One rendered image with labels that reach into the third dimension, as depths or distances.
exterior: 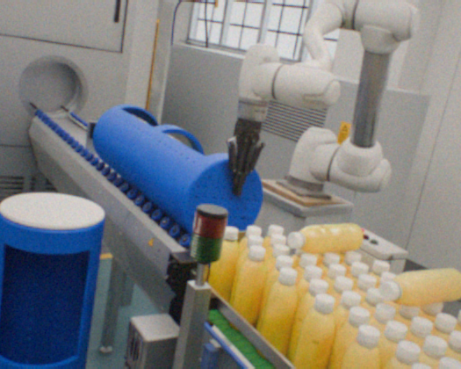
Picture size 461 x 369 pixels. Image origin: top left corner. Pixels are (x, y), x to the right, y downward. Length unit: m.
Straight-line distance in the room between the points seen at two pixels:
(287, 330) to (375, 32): 1.10
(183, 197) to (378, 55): 0.85
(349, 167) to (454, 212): 2.32
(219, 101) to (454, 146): 1.75
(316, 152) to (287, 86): 0.77
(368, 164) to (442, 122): 2.35
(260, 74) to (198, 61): 2.94
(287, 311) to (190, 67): 3.50
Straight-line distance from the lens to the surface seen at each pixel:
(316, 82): 1.54
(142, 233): 1.98
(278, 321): 1.29
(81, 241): 1.57
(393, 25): 1.99
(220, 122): 4.25
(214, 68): 4.35
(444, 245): 4.54
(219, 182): 1.69
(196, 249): 1.09
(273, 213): 2.34
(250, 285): 1.37
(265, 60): 1.61
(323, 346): 1.20
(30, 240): 1.56
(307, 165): 2.31
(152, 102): 3.02
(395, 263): 1.63
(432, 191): 4.56
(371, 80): 2.09
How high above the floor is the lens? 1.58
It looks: 15 degrees down
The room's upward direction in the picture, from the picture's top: 10 degrees clockwise
